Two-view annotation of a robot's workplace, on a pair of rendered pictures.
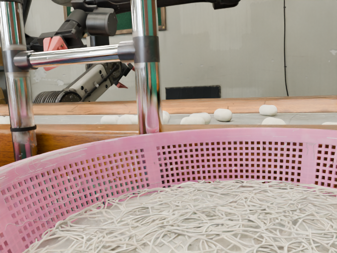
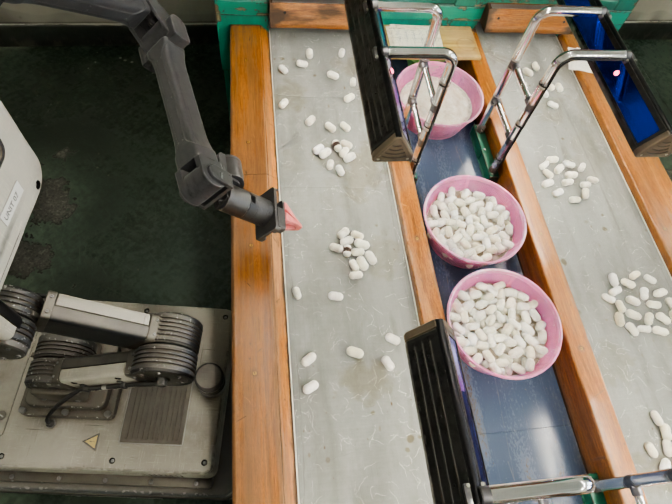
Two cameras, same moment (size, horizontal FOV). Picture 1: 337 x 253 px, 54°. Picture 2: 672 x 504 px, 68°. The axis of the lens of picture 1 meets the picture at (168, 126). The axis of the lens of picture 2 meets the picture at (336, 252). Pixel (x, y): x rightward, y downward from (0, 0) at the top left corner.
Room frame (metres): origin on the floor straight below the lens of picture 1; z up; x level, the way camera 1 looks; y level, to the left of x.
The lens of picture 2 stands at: (1.04, 0.78, 1.78)
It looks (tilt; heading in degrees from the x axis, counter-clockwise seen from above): 60 degrees down; 232
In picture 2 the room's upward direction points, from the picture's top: 12 degrees clockwise
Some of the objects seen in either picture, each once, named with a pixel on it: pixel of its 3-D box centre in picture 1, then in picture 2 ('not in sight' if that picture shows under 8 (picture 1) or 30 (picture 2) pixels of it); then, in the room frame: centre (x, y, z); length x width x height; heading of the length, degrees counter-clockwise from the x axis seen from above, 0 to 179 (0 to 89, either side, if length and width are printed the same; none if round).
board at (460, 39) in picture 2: not in sight; (425, 42); (0.07, -0.24, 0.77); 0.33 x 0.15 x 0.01; 158
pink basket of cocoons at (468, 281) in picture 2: not in sight; (497, 327); (0.41, 0.64, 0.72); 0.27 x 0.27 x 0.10
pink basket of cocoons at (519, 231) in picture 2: not in sight; (469, 226); (0.31, 0.38, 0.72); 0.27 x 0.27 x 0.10
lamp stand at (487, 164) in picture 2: not in sight; (540, 102); (0.03, 0.20, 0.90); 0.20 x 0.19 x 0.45; 68
